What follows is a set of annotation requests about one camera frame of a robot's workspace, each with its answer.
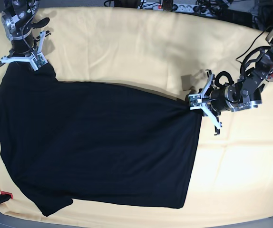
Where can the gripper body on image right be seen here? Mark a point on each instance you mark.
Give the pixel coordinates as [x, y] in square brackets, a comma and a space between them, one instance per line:
[221, 99]

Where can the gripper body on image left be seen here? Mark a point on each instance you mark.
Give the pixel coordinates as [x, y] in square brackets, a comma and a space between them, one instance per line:
[21, 45]

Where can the black T-shirt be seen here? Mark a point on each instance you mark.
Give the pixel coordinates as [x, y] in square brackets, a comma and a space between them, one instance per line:
[66, 141]

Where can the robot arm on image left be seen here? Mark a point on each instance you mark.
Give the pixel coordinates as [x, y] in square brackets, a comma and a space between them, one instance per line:
[17, 19]

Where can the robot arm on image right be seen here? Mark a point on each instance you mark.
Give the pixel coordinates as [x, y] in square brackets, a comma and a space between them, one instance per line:
[255, 71]

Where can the yellow table cloth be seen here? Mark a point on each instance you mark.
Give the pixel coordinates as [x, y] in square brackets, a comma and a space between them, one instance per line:
[232, 179]

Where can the black box in background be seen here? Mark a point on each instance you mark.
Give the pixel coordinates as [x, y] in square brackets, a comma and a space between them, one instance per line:
[236, 17]

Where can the white power strip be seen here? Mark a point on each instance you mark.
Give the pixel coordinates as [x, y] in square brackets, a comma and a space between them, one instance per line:
[175, 7]

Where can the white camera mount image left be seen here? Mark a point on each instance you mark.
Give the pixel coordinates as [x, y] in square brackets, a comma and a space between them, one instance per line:
[36, 59]

